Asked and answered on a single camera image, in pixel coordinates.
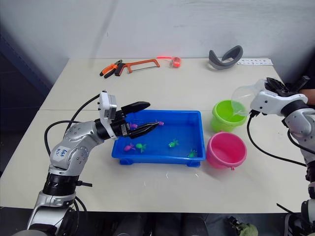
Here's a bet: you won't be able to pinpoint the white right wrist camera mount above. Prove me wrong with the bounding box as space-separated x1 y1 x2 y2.
250 78 309 117

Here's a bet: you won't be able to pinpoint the green plastic bucket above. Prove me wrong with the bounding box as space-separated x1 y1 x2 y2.
211 99 248 133

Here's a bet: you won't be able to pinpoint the green and black object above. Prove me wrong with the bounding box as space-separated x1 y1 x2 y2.
223 215 259 236

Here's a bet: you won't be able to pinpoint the pink plastic bucket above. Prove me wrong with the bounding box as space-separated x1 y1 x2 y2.
206 132 248 170

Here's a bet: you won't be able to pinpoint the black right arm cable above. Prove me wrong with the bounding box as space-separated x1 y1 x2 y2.
247 111 308 168

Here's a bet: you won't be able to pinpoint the person in black shirt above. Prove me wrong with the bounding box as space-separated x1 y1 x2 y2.
301 88 315 99

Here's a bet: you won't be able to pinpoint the grey curved head strap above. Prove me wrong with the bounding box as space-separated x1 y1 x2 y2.
208 45 244 71

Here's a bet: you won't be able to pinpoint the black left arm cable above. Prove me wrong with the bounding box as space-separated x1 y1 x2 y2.
44 94 101 158

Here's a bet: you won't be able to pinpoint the orange hacksaw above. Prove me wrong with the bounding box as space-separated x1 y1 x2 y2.
114 59 160 76

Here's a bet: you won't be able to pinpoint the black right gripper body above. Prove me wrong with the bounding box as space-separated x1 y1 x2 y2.
264 77 296 96

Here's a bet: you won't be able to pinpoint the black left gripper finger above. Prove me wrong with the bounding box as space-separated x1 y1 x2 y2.
127 121 161 139
120 100 151 116

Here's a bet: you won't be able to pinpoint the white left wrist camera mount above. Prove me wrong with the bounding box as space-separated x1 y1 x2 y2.
98 91 119 141

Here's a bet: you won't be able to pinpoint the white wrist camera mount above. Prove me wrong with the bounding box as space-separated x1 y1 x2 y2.
250 78 309 117
98 91 119 141

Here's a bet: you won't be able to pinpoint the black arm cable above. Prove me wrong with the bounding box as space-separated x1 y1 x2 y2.
247 111 308 168
44 94 101 158

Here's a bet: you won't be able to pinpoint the white printed paper strip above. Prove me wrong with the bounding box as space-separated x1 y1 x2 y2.
237 58 274 66

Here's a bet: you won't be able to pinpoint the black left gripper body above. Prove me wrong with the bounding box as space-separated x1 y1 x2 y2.
110 110 131 139

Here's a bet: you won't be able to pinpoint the clear plastic measuring cup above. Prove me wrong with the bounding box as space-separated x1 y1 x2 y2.
230 84 258 118

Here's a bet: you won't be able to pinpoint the orange handled pliers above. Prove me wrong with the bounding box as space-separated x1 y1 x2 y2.
99 59 124 79

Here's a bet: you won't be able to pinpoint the blue plastic tub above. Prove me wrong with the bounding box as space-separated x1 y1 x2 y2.
111 110 206 168

